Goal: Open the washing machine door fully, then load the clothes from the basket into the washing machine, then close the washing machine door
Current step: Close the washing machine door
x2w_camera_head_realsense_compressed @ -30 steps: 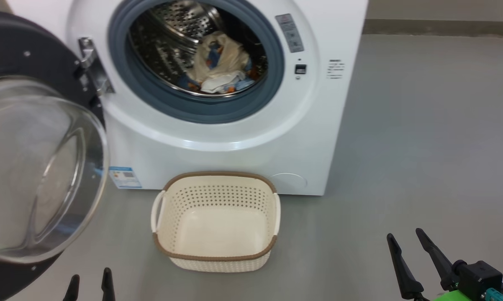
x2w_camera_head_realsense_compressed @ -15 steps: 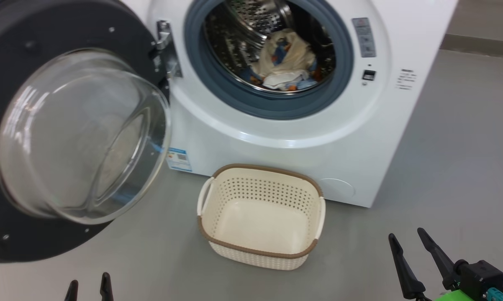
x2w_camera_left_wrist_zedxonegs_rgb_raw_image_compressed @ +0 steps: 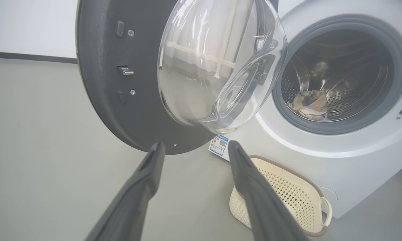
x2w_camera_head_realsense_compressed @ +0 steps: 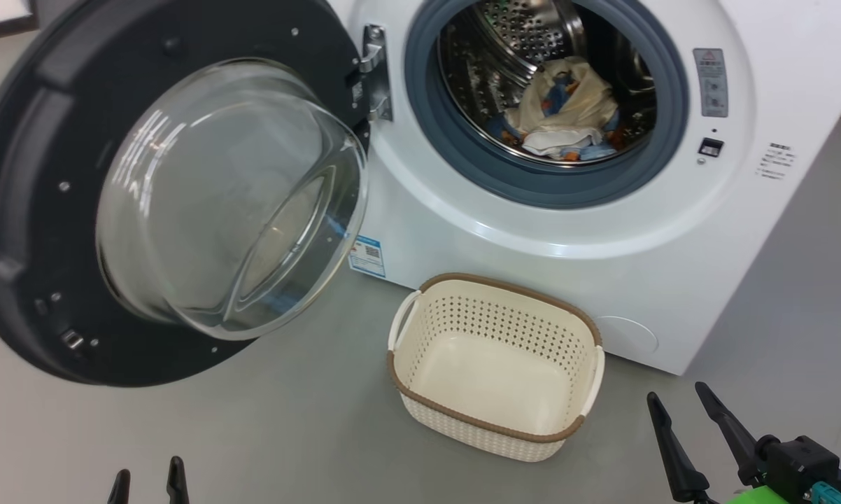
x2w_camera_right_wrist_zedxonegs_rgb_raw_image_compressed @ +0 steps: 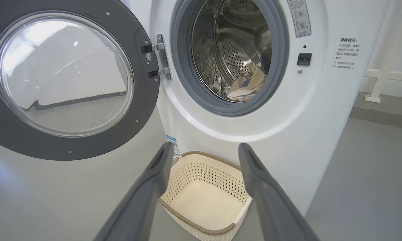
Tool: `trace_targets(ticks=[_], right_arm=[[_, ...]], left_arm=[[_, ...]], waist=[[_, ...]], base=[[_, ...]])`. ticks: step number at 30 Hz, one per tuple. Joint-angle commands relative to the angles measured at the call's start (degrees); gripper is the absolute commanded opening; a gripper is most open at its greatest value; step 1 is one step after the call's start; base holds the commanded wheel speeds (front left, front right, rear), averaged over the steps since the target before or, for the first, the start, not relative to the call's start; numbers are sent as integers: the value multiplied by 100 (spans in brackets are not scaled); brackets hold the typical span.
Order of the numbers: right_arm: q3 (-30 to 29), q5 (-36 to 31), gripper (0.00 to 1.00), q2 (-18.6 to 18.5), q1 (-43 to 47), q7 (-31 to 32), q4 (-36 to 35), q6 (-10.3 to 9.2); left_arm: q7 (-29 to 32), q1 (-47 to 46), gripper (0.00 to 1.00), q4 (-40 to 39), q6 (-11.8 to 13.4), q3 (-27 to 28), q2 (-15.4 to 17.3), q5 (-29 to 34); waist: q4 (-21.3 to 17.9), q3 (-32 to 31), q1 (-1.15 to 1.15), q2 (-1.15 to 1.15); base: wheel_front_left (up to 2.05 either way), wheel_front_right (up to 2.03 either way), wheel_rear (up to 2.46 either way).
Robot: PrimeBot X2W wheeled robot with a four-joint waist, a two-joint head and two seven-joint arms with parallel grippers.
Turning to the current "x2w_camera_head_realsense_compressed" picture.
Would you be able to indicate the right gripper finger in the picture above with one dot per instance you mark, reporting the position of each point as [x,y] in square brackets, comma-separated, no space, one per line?
[676,462]
[732,430]

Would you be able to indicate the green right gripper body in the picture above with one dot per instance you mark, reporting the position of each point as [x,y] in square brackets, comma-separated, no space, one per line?
[763,497]

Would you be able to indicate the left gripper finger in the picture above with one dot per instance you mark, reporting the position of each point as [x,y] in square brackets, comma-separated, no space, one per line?
[119,490]
[178,486]

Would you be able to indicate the blue printed garment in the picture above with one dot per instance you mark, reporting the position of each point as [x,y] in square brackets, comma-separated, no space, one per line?
[592,150]

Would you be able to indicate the black round glass washer door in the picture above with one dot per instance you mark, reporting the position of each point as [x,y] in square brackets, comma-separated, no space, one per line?
[43,140]

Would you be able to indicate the white front-load washing machine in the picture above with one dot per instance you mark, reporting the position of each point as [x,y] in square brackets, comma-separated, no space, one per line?
[672,294]

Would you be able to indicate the black door lock slot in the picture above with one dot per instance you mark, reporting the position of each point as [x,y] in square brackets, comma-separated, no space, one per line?
[711,147]

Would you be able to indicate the grey rubber door gasket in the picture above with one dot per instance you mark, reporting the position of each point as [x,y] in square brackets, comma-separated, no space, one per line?
[448,154]

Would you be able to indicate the stainless steel washer drum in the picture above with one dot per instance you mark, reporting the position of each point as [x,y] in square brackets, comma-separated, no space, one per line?
[490,56]

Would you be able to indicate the metal door hinge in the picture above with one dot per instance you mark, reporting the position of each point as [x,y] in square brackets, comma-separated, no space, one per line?
[375,70]

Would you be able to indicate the round white filter cover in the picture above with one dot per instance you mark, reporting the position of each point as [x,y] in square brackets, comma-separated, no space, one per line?
[630,334]

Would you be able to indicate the cream perforated laundry basket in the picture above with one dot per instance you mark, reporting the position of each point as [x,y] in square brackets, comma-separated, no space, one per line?
[490,378]

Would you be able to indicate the blue energy label sticker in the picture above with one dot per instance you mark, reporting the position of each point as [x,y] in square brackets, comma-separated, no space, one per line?
[368,255]

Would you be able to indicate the grey warning sticker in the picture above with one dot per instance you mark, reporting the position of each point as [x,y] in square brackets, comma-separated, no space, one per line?
[711,82]

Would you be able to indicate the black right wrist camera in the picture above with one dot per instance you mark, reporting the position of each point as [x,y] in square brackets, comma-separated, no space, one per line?
[798,465]

